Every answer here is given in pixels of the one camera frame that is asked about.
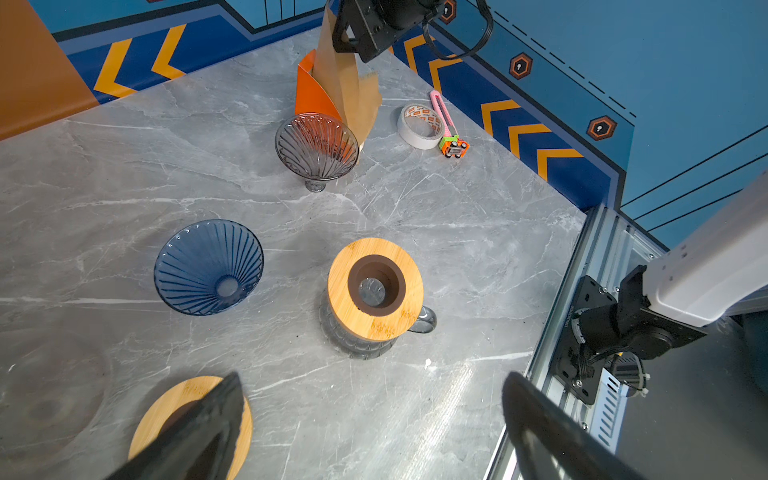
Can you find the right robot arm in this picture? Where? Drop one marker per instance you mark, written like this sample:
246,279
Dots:
662,305

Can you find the grey glass dripper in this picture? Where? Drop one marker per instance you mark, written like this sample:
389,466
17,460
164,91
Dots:
318,148

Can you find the grey ribbed glass pitcher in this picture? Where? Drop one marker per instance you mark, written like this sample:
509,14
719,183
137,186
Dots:
357,347

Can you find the blue glass dripper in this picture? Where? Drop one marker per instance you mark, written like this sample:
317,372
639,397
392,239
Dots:
208,267

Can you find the white tape roll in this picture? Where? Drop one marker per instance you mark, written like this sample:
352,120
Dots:
420,126

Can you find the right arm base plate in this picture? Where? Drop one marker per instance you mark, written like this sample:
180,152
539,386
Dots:
570,361

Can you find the orange coffee filter box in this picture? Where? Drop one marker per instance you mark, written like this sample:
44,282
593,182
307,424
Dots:
310,95

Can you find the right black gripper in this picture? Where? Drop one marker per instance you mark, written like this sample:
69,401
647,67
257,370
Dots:
369,27

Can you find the brown paper coffee filter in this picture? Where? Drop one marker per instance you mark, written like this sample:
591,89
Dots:
357,98

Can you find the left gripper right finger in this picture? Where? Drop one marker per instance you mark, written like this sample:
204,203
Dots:
545,439

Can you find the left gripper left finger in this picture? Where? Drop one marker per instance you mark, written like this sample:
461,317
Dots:
195,430

